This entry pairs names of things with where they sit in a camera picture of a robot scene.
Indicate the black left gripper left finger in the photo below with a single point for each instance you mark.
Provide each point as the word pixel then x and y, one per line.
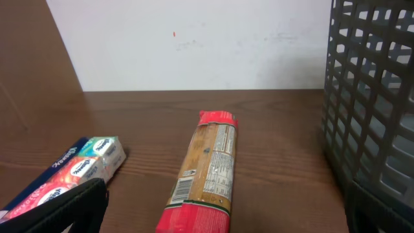
pixel 81 209

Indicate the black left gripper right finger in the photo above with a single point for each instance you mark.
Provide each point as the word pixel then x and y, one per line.
pixel 369 209

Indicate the Kleenex tissue multipack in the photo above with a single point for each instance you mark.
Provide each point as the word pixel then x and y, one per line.
pixel 88 158

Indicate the red spaghetti packet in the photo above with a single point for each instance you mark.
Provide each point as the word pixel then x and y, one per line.
pixel 201 199

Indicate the grey plastic basket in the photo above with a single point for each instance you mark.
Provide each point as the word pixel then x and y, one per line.
pixel 367 123

